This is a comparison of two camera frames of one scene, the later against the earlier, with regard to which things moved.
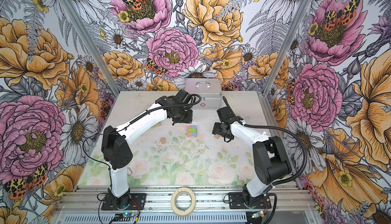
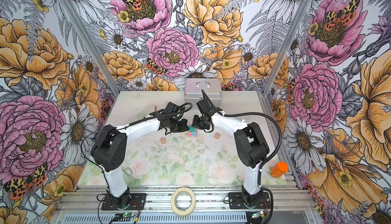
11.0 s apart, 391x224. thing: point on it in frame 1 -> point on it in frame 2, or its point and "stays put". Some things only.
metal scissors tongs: [131, 171] stays put
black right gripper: [216, 130] -> [195, 124]
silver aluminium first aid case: [210, 89] stays put
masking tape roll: [185, 213] stays put
